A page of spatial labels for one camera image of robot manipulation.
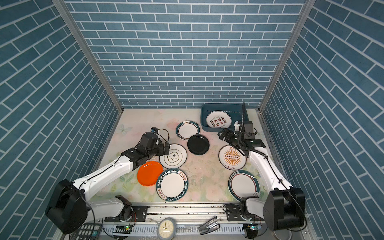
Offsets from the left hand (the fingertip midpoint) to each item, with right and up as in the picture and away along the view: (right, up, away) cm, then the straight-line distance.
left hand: (164, 144), depth 86 cm
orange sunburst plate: (+41, -10, +8) cm, 43 cm away
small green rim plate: (+11, +8, +23) cm, 27 cm away
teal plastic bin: (+49, +23, +33) cm, 64 cm away
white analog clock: (+6, -35, -19) cm, 41 cm away
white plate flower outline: (+6, -10, +8) cm, 14 cm away
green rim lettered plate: (+5, -22, -3) cm, 23 cm away
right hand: (+34, +6, -3) cm, 34 cm away
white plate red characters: (+35, +15, +27) cm, 47 cm away
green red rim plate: (+45, -21, -3) cm, 50 cm away
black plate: (+20, -2, +12) cm, 23 cm away
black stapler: (+26, -35, -17) cm, 47 cm away
